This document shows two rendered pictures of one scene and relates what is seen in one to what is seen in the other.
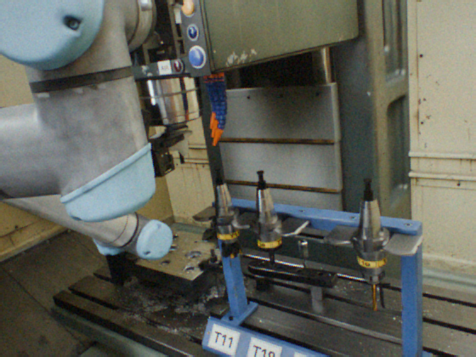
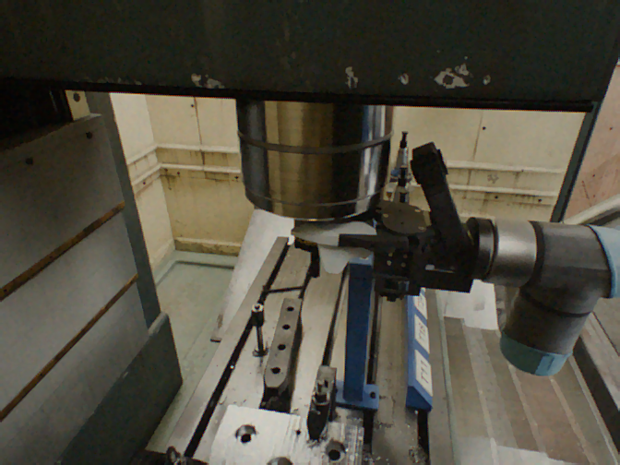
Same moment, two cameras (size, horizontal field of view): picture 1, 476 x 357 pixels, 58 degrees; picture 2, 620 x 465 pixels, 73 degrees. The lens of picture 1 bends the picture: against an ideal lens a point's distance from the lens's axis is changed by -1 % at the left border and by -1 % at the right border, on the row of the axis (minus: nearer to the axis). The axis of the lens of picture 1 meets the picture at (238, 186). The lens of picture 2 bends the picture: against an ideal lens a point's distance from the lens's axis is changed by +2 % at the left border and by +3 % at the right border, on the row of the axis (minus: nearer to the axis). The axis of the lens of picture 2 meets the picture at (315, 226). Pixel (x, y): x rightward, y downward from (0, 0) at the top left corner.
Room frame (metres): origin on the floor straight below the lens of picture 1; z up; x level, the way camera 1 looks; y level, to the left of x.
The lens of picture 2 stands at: (1.30, 0.51, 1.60)
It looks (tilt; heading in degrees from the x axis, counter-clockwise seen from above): 29 degrees down; 242
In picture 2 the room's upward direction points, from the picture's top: straight up
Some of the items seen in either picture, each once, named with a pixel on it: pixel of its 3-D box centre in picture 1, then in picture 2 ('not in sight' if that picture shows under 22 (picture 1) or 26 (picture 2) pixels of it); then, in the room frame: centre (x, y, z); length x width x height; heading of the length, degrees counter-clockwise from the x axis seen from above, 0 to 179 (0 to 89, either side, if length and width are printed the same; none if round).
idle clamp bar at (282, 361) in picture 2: (291, 279); (284, 348); (1.05, -0.10, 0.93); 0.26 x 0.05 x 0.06; 56
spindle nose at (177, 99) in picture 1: (169, 96); (315, 136); (1.10, 0.14, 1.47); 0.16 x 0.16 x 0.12
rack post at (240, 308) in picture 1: (231, 265); (356, 340); (0.97, 0.05, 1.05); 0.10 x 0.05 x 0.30; 141
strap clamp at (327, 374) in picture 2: (218, 273); (321, 409); (1.07, 0.09, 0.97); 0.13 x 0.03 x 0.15; 51
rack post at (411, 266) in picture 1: (411, 308); not in sight; (0.70, -0.30, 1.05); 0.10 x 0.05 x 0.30; 141
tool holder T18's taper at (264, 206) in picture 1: (264, 203); (399, 200); (0.82, -0.05, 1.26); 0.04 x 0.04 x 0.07
